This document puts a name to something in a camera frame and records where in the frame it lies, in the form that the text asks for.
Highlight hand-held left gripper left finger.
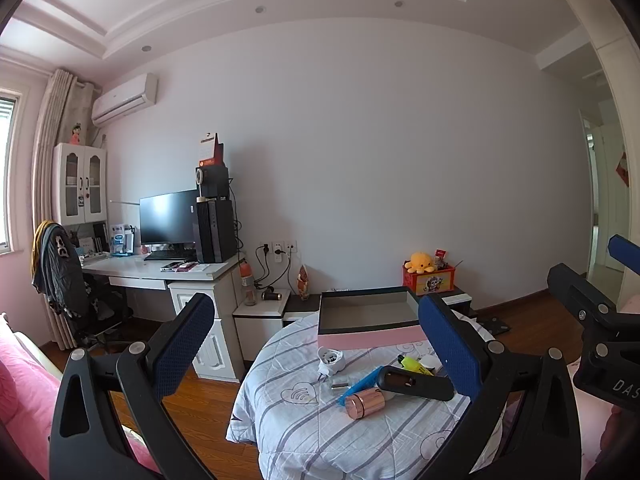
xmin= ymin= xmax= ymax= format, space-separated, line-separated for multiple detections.
xmin=49 ymin=292 xmax=216 ymax=480

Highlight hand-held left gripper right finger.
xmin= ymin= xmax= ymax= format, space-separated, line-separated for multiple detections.
xmin=418 ymin=293 xmax=583 ymax=480

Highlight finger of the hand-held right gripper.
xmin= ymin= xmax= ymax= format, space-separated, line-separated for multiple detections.
xmin=608 ymin=234 xmax=640 ymax=274
xmin=547 ymin=263 xmax=624 ymax=332

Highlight yellow highlighter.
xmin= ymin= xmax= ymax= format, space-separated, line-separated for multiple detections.
xmin=397 ymin=354 xmax=436 ymax=377

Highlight black remote control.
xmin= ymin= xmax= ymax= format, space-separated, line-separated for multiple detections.
xmin=376 ymin=366 xmax=455 ymax=402

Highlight pink box with dark rim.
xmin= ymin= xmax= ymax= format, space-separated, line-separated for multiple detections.
xmin=318 ymin=286 xmax=426 ymax=350

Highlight blue highlighter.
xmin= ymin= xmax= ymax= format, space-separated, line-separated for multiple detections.
xmin=338 ymin=366 xmax=386 ymax=407

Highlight rose gold metal can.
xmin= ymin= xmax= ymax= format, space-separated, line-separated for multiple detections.
xmin=345 ymin=387 xmax=386 ymax=419

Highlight white handheld fan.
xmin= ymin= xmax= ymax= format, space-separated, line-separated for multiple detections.
xmin=319 ymin=346 xmax=347 ymax=374

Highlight white door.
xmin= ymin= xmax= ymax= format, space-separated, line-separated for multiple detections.
xmin=582 ymin=97 xmax=632 ymax=281

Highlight black floor scale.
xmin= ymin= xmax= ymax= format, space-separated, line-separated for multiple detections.
xmin=475 ymin=312 xmax=512 ymax=336

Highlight white desk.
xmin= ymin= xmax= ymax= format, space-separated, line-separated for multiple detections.
xmin=80 ymin=252 xmax=246 ymax=381

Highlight red printed crate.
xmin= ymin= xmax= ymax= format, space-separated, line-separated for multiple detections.
xmin=402 ymin=262 xmax=456 ymax=297

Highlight pink printed blanket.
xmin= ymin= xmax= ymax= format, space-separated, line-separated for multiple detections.
xmin=567 ymin=295 xmax=640 ymax=480

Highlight black office chair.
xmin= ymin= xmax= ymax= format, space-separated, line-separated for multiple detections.
xmin=32 ymin=220 xmax=135 ymax=352

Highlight orange octopus plush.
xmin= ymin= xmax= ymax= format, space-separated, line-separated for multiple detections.
xmin=404 ymin=251 xmax=435 ymax=275

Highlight bottle with orange cap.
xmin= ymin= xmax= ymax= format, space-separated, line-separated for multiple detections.
xmin=239 ymin=259 xmax=258 ymax=307

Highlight long low white cabinet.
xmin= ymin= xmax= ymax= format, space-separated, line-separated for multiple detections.
xmin=282 ymin=285 xmax=473 ymax=329

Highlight black computer tower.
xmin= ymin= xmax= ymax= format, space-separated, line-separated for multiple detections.
xmin=195 ymin=199 xmax=238 ymax=264

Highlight blue white carton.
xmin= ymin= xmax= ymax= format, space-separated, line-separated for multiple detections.
xmin=110 ymin=225 xmax=136 ymax=256

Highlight black computer monitor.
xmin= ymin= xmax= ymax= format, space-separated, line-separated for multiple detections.
xmin=139 ymin=190 xmax=199 ymax=251

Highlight grey jacket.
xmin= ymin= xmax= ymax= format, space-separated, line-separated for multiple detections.
xmin=32 ymin=222 xmax=89 ymax=318

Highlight black projector box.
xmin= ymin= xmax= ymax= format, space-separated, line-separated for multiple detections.
xmin=195 ymin=165 xmax=231 ymax=200

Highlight pink bed blanket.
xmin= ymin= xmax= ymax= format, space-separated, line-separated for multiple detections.
xmin=0 ymin=312 xmax=161 ymax=480

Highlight yellow garment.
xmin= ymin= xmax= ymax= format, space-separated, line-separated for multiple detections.
xmin=32 ymin=220 xmax=56 ymax=281

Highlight white glass-door cabinet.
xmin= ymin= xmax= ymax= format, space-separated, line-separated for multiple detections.
xmin=52 ymin=142 xmax=108 ymax=226

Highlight red white calendar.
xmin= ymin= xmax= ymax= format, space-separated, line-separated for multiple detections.
xmin=198 ymin=132 xmax=226 ymax=168

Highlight window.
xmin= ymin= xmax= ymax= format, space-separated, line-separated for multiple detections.
xmin=0 ymin=87 xmax=24 ymax=256

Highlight white air conditioner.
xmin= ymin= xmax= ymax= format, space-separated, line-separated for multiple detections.
xmin=91 ymin=73 xmax=159 ymax=128

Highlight black power cable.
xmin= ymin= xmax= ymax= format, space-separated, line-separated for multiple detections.
xmin=252 ymin=245 xmax=274 ymax=291

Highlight white wall sockets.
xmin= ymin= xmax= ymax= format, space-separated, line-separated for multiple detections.
xmin=260 ymin=241 xmax=299 ymax=264

